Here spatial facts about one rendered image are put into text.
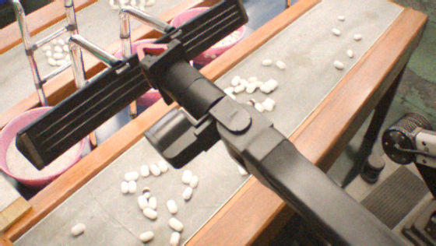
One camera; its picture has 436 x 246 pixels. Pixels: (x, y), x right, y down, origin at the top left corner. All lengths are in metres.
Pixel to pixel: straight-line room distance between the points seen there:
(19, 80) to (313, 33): 1.06
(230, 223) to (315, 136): 0.37
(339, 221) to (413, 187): 1.12
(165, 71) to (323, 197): 0.30
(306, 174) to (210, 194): 0.58
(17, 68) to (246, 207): 0.92
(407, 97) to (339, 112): 1.48
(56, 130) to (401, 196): 1.16
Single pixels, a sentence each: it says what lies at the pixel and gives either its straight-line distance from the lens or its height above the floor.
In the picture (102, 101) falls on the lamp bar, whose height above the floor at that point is 1.08.
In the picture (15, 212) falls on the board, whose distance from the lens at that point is 1.09.
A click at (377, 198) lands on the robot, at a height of 0.47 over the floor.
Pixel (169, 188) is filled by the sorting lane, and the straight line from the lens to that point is 1.09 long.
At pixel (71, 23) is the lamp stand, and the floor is 0.97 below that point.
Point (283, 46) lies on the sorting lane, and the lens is 1.56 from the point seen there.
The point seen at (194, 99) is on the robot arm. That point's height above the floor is 1.21.
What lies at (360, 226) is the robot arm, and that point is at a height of 1.22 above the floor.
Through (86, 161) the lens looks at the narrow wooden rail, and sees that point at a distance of 1.14.
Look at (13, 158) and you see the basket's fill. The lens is 1.26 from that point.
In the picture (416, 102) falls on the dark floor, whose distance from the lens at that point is 2.76.
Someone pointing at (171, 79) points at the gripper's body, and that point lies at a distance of 0.64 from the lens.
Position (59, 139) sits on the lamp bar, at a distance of 0.78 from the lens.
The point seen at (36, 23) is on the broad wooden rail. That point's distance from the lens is 1.71.
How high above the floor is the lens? 1.63
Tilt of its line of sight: 46 degrees down
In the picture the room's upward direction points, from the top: 5 degrees clockwise
